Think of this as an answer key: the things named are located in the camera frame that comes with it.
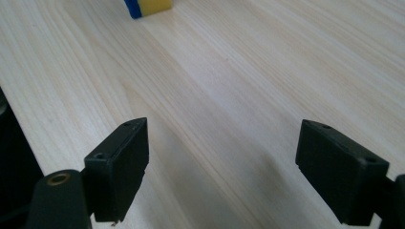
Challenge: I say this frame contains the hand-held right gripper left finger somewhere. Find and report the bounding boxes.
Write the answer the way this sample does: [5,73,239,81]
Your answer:
[83,116,150,223]

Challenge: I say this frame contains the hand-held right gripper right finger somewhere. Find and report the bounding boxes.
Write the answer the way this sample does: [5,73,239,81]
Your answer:
[294,119,391,227]

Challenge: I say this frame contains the yellow and blue sponge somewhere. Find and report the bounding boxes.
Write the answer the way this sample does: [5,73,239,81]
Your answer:
[123,0,173,20]

